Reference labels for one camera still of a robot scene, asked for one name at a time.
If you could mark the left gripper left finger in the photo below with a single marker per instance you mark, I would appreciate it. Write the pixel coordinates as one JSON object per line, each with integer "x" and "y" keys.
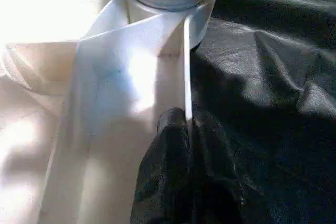
{"x": 168, "y": 177}

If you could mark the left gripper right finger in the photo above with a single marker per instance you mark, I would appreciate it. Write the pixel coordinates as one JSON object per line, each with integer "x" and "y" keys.
{"x": 220, "y": 182}

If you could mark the white plastic table top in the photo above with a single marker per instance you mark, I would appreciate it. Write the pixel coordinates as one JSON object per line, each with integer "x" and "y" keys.
{"x": 105, "y": 77}

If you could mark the black work mat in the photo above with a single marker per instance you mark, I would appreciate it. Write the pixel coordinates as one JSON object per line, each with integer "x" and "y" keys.
{"x": 273, "y": 103}

